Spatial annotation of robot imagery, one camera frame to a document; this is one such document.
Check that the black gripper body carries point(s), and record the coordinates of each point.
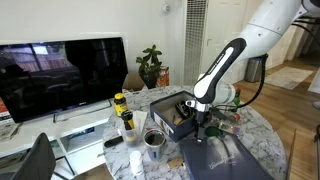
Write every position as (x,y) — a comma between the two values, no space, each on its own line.
(202,112)

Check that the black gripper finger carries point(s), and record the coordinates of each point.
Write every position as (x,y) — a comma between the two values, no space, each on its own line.
(197,136)
(201,135)

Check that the blue box lid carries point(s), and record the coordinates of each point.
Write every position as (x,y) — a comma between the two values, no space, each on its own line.
(221,158)

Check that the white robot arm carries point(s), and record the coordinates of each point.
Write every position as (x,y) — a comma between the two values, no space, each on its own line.
(265,28)

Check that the green round plastic lid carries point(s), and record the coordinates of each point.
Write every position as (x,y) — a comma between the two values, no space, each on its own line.
(212,131)

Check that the blue open box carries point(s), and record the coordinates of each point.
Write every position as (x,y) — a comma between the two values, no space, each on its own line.
(164,113)

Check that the orange snack box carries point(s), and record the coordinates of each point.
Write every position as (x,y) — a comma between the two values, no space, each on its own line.
(163,79)

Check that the wooden block on table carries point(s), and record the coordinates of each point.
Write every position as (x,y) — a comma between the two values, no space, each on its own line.
(175,163)

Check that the steel tumbler cup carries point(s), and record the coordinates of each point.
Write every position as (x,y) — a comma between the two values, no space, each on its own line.
(155,142)

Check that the green glass bottle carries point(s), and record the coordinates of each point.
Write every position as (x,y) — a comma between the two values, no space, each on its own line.
(236,99)

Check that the clear cup with bottle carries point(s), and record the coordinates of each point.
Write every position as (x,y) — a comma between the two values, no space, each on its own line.
(129,133)

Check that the grey trash bin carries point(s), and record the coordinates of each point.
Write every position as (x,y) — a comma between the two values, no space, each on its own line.
(253,70)

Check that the white pill bottle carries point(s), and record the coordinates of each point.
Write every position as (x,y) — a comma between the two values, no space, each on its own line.
(136,162)

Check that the potted green plant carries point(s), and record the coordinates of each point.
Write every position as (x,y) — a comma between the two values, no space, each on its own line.
(149,66)

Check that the yellow supplement bottle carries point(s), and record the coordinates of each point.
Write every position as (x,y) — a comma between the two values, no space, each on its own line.
(120,104)

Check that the white tv stand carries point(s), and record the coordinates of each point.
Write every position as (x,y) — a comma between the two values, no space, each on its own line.
(77,136)

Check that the black flat screen television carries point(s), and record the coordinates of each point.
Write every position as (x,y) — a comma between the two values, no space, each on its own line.
(43,78)

